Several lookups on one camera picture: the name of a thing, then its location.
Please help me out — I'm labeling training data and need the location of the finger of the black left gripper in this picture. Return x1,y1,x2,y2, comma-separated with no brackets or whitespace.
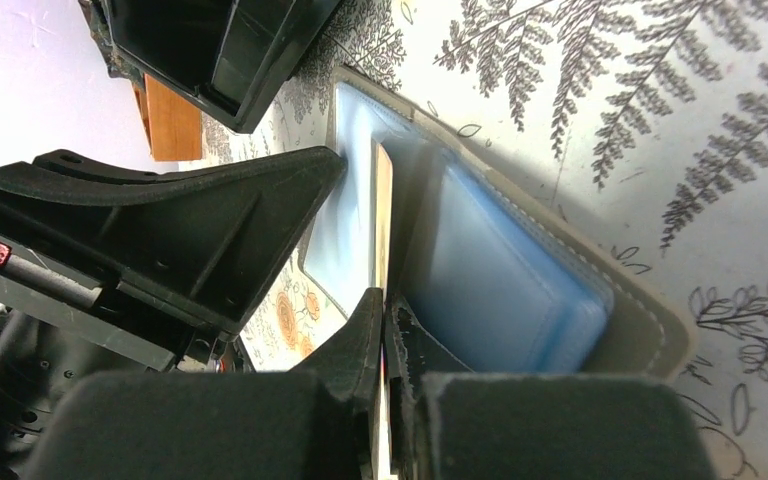
0,146,347,337

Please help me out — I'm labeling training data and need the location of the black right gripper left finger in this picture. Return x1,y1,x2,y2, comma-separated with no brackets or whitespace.
24,288,383,479

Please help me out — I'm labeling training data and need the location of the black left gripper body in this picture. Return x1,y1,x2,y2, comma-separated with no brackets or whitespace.
0,268,253,479

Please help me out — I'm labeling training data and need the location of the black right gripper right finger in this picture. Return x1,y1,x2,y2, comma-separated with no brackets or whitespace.
383,296,716,479

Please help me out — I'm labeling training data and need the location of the black plastic card tray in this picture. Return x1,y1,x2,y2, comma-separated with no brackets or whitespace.
79,0,340,134

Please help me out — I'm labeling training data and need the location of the orange compartment organizer tray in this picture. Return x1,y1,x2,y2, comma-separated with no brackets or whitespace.
134,75,203,162

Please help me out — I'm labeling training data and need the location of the floral patterned table mat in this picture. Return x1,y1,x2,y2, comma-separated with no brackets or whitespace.
202,1,768,479

